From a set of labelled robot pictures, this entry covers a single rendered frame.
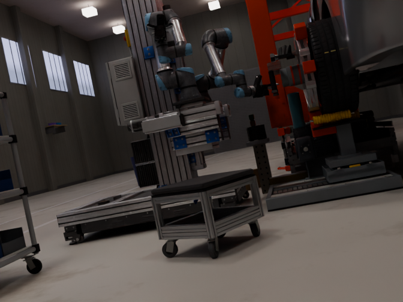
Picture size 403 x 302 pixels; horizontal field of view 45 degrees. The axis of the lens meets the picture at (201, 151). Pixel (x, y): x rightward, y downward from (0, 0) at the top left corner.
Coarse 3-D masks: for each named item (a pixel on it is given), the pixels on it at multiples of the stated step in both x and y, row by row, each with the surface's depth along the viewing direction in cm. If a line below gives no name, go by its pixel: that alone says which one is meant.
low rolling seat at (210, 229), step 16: (208, 176) 244; (224, 176) 224; (240, 176) 232; (256, 176) 240; (160, 192) 229; (176, 192) 224; (192, 192) 216; (208, 192) 213; (256, 192) 238; (160, 208) 234; (208, 208) 211; (224, 208) 253; (240, 208) 246; (256, 208) 237; (160, 224) 232; (176, 224) 241; (192, 224) 221; (208, 224) 212; (224, 224) 218; (240, 224) 226; (256, 224) 239; (176, 240) 232; (208, 240) 216
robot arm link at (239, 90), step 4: (244, 84) 340; (236, 88) 339; (240, 88) 339; (244, 88) 340; (248, 88) 342; (236, 92) 340; (240, 92) 338; (244, 92) 339; (248, 92) 342; (236, 96) 341; (240, 96) 339; (244, 96) 341; (248, 96) 346
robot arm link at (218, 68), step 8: (208, 32) 352; (208, 40) 349; (208, 48) 347; (208, 56) 347; (216, 56) 344; (216, 64) 341; (216, 72) 339; (224, 72) 339; (216, 80) 336; (224, 80) 335; (232, 80) 337
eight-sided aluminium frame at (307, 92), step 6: (294, 36) 328; (300, 48) 316; (306, 48) 314; (300, 54) 314; (306, 54) 313; (306, 78) 314; (312, 78) 313; (306, 84) 314; (312, 84) 313; (306, 90) 362; (306, 96) 357; (312, 96) 356; (306, 102) 356; (312, 102) 355; (312, 108) 328; (318, 108) 328
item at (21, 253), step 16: (0, 96) 262; (0, 128) 263; (16, 160) 264; (0, 176) 265; (0, 192) 246; (16, 192) 257; (32, 224) 266; (0, 240) 244; (16, 240) 257; (32, 240) 265; (0, 256) 241; (16, 256) 246; (32, 272) 262
